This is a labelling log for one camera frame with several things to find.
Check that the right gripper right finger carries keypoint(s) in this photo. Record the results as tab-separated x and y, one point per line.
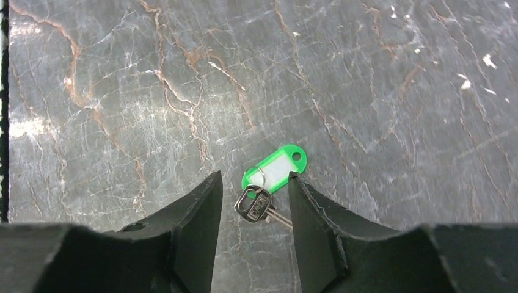
338	250

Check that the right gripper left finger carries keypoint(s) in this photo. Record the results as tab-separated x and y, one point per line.
172	250

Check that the silver key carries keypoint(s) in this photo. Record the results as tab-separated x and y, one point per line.
256	204

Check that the green key tag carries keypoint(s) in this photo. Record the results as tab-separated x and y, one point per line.
272	173

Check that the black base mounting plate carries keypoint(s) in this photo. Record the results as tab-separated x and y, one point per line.
5	197

